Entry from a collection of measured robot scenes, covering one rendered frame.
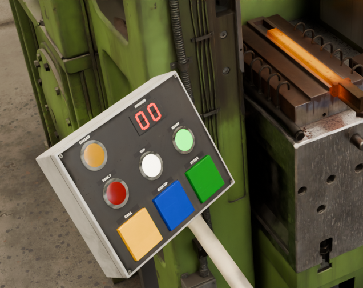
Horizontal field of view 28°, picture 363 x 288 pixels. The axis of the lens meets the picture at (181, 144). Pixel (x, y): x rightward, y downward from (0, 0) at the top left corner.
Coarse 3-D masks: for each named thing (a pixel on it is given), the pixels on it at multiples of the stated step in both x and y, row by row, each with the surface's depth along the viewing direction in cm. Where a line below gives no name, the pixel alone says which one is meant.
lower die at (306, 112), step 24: (288, 24) 203; (264, 48) 194; (312, 48) 191; (264, 72) 186; (288, 72) 183; (312, 72) 180; (336, 72) 180; (288, 96) 176; (312, 96) 173; (312, 120) 177
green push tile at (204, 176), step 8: (200, 160) 150; (208, 160) 151; (192, 168) 148; (200, 168) 149; (208, 168) 150; (216, 168) 152; (192, 176) 148; (200, 176) 149; (208, 176) 150; (216, 176) 151; (192, 184) 148; (200, 184) 149; (208, 184) 150; (216, 184) 151; (200, 192) 148; (208, 192) 150; (200, 200) 149
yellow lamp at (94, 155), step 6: (90, 144) 134; (96, 144) 135; (84, 150) 133; (90, 150) 134; (96, 150) 135; (102, 150) 136; (84, 156) 133; (90, 156) 134; (96, 156) 135; (102, 156) 135; (90, 162) 134; (96, 162) 134; (102, 162) 135
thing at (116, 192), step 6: (108, 186) 136; (114, 186) 136; (120, 186) 137; (108, 192) 135; (114, 192) 136; (120, 192) 137; (108, 198) 135; (114, 198) 136; (120, 198) 137; (114, 204) 136
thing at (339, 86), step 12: (276, 36) 195; (288, 48) 190; (300, 48) 189; (300, 60) 186; (312, 60) 183; (324, 72) 178; (336, 84) 172; (348, 84) 171; (336, 96) 174; (348, 96) 171; (360, 96) 166; (360, 108) 168
